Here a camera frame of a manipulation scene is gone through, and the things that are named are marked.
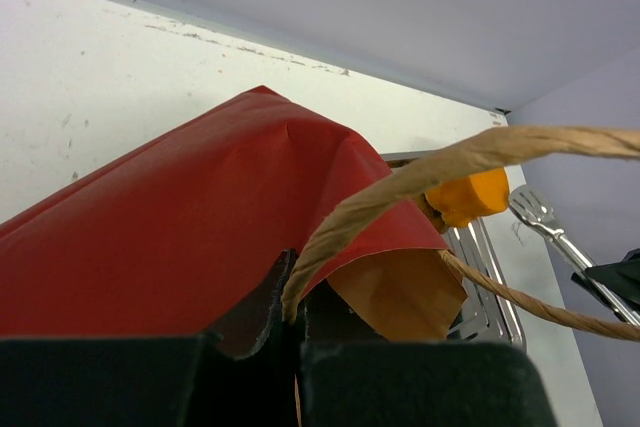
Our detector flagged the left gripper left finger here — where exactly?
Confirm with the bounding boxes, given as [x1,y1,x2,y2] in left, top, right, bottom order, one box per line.
[205,249,296,359]

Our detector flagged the steel tongs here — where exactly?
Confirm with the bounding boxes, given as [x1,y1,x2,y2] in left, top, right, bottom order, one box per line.
[508,185,639,327]

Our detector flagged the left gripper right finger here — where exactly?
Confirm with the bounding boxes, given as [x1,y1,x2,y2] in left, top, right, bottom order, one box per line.
[303,281,387,344]

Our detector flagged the red paper bag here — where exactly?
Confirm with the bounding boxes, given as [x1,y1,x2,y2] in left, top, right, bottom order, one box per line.
[0,85,640,343]

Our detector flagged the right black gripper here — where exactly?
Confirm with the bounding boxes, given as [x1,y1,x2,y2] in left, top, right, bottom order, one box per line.
[571,249,639,312]

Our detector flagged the round orange fake bun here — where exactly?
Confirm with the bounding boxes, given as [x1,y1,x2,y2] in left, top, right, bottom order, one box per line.
[426,168,510,228]

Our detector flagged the steel tray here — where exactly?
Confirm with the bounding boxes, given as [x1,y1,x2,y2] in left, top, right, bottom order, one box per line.
[382,150,526,348]

